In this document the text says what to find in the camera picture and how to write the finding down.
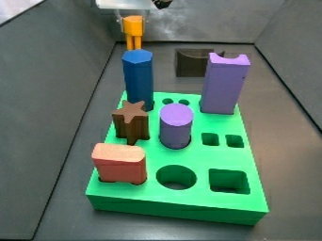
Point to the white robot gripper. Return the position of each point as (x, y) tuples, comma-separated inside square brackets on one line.
[(127, 4)]

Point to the yellow three prong block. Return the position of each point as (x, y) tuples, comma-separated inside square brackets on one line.
[(132, 30)]

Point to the green shape sorter board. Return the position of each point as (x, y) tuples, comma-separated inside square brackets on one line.
[(206, 181)]

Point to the blue hexagonal prism block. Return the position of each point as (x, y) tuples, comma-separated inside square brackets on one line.
[(139, 77)]

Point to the dark grey holder block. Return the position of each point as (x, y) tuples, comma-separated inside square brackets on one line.
[(191, 62)]

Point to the tall purple notched block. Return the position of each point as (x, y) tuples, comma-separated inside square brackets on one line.
[(224, 77)]

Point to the brown star block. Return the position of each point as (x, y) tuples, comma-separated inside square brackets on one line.
[(131, 122)]

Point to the purple cylinder block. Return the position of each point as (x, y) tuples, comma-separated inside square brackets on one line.
[(176, 117)]

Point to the red rounded rectangle block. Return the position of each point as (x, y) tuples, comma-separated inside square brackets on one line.
[(120, 163)]

